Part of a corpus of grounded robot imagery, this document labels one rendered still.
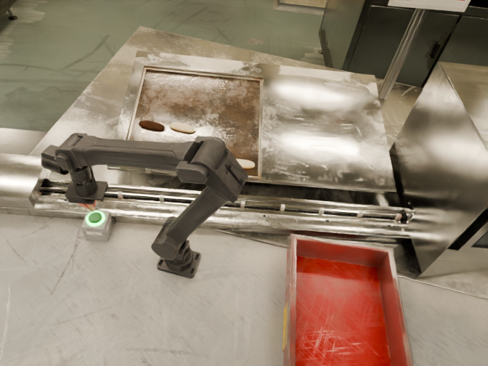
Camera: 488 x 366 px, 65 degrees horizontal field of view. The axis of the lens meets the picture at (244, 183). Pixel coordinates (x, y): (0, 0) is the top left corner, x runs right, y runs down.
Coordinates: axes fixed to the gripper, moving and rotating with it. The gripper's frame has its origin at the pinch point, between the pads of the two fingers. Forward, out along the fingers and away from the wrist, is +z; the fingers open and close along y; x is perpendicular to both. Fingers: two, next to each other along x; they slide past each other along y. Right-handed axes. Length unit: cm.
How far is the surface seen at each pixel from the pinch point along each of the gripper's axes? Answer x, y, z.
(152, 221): 4.2, 15.9, 10.5
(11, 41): 234, -152, 93
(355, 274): -9, 83, 13
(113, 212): 5.3, 3.4, 8.9
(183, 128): 41.4, 21.6, 2.1
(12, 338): -34.5, -14.0, 13.1
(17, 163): 18.0, -30.0, 2.9
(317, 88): 70, 75, -1
